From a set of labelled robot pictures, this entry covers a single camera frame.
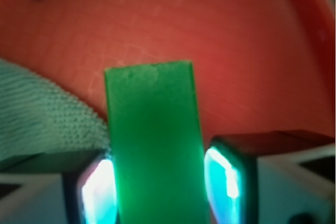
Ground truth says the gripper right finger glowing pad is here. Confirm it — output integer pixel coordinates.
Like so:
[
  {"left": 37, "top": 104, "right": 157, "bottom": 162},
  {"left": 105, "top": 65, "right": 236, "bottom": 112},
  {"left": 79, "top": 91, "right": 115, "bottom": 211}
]
[{"left": 204, "top": 130, "right": 335, "bottom": 223}]

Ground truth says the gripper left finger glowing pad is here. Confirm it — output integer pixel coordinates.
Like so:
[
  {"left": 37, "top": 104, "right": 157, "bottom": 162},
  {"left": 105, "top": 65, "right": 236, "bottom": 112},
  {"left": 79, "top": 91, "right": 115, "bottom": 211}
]
[{"left": 1, "top": 150, "right": 118, "bottom": 223}]

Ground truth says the green wooden block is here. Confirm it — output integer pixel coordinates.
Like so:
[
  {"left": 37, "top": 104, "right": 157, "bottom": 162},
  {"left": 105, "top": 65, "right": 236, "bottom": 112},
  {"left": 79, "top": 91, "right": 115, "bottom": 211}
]
[{"left": 104, "top": 61, "right": 210, "bottom": 223}]

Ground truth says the light teal cloth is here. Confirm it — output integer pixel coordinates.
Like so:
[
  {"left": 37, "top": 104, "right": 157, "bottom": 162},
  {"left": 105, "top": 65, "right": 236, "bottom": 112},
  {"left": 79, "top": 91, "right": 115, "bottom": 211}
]
[{"left": 1, "top": 59, "right": 110, "bottom": 160}]

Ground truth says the red plastic tray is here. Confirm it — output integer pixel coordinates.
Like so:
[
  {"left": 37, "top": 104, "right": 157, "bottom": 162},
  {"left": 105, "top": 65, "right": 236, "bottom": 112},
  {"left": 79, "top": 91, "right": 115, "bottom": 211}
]
[{"left": 1, "top": 0, "right": 335, "bottom": 139}]

